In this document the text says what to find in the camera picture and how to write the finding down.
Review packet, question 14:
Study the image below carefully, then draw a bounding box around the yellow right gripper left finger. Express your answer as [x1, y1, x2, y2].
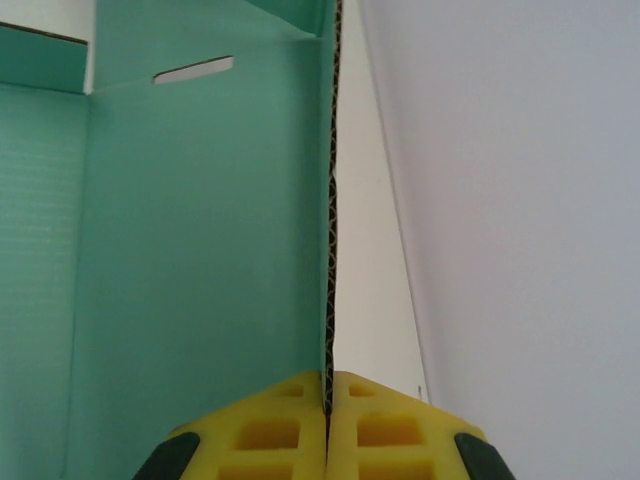
[134, 370, 329, 480]

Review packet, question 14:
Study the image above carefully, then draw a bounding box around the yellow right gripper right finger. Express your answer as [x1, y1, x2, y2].
[325, 370, 517, 480]

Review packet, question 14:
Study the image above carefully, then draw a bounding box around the teal corrugated paper box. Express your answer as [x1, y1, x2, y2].
[0, 0, 346, 480]

